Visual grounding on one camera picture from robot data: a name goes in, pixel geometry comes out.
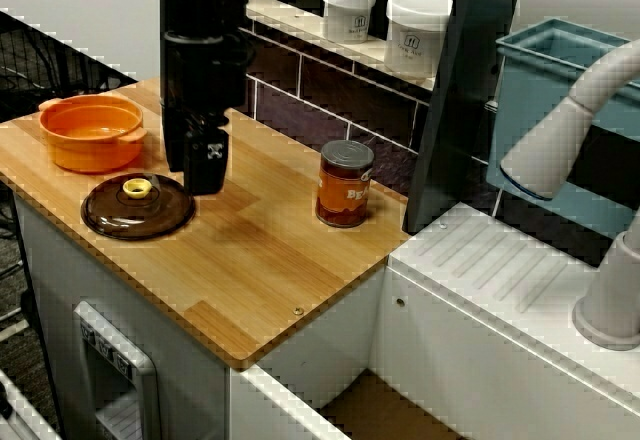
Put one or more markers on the orange beans can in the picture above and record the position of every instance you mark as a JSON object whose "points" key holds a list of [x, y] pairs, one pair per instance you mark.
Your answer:
{"points": [[345, 190]]}

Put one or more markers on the teal plastic bin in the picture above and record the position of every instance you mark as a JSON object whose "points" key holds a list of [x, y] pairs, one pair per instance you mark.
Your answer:
{"points": [[530, 90]]}

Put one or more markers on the wide black shelf panel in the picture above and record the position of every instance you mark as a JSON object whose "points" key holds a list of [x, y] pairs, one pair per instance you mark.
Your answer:
{"points": [[465, 85]]}

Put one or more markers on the orange plastic pot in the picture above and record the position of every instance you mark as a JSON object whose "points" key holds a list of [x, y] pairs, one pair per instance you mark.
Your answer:
{"points": [[90, 145]]}

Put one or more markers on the white toy kitchen cabinet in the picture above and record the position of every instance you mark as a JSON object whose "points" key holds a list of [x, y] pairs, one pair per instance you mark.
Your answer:
{"points": [[55, 270]]}

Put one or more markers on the white lidded plastic jar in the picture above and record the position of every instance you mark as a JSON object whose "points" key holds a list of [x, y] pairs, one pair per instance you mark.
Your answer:
{"points": [[415, 35], [347, 10]]}

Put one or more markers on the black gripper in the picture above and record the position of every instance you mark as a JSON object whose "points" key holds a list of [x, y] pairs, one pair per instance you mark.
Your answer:
{"points": [[205, 80]]}

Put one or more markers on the grey dispenser panel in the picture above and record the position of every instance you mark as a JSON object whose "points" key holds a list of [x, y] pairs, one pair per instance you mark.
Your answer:
{"points": [[145, 385]]}

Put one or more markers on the silver aluminium extrusion frame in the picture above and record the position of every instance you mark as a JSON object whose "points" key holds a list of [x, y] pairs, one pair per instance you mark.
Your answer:
{"points": [[20, 410]]}

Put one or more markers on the brass countertop screw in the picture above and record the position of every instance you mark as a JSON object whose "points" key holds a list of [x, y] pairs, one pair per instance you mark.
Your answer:
{"points": [[299, 311]]}

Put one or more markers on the brown lid with yellow knob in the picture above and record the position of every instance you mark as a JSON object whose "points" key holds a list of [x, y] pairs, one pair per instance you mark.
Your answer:
{"points": [[150, 215]]}

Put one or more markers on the grey toy faucet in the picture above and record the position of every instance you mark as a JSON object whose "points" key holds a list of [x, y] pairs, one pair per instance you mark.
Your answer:
{"points": [[550, 150]]}

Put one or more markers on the beige shelf ledge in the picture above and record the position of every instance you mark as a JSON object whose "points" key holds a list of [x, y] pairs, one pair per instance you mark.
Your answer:
{"points": [[290, 15]]}

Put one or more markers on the white toy sink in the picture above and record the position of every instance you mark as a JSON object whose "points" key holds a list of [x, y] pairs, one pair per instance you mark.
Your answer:
{"points": [[475, 310]]}

